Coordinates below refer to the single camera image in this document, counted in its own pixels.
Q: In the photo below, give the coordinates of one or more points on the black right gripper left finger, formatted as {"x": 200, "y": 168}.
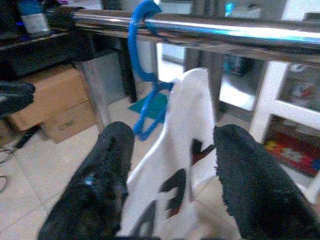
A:
{"x": 100, "y": 175}

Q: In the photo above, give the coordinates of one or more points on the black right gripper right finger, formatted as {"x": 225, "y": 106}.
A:
{"x": 255, "y": 187}

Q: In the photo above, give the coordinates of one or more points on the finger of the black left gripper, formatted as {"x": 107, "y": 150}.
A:
{"x": 15, "y": 90}
{"x": 13, "y": 105}

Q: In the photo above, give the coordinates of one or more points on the blue plastic clothes hanger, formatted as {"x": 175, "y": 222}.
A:
{"x": 132, "y": 45}

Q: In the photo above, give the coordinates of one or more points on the large brown cardboard box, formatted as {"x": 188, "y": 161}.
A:
{"x": 57, "y": 92}

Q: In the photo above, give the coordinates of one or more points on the red flowered box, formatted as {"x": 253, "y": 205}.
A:
{"x": 295, "y": 152}

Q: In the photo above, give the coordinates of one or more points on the black desk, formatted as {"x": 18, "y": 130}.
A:
{"x": 50, "y": 50}

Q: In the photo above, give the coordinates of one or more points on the small brown cardboard box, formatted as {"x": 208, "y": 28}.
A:
{"x": 70, "y": 125}

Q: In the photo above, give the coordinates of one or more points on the white bottle blue label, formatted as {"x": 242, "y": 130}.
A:
{"x": 33, "y": 20}

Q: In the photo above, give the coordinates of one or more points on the white shelf unit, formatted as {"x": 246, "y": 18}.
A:
{"x": 270, "y": 100}

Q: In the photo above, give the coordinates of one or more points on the teal floor mat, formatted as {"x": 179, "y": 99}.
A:
{"x": 155, "y": 105}

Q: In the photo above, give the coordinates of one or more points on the white shirt black letters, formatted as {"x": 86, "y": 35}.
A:
{"x": 185, "y": 112}

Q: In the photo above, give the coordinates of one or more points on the chrome clothes rail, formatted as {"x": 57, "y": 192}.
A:
{"x": 225, "y": 27}

